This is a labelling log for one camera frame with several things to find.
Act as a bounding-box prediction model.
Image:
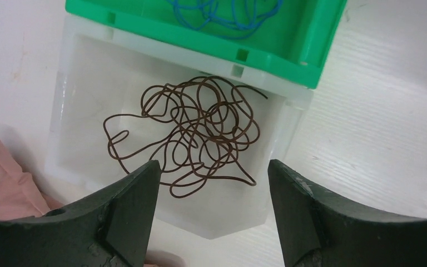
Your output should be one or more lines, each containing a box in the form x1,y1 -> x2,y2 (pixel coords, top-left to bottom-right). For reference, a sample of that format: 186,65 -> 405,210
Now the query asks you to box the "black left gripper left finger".
0,160 -> 161,266

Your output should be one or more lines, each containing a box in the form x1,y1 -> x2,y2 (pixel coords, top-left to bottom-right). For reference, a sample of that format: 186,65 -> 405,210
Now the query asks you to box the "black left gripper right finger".
268,160 -> 427,266

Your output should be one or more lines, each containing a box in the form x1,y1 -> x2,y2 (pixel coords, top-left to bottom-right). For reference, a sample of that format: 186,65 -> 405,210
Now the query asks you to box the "brown cable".
103,75 -> 270,199

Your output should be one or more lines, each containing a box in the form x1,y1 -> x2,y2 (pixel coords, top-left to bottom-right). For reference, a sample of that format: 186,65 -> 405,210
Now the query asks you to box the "blue cable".
165,0 -> 284,41

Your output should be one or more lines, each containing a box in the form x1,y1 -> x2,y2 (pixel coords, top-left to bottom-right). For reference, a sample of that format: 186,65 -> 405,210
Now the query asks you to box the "pink cloth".
0,140 -> 63,221

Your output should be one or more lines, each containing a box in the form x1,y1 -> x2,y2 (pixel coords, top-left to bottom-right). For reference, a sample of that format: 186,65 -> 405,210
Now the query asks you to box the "clear plastic bin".
44,15 -> 313,239

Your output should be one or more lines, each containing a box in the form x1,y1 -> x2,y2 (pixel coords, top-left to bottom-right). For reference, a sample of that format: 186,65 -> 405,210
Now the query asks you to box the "green plastic bin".
65,1 -> 346,88

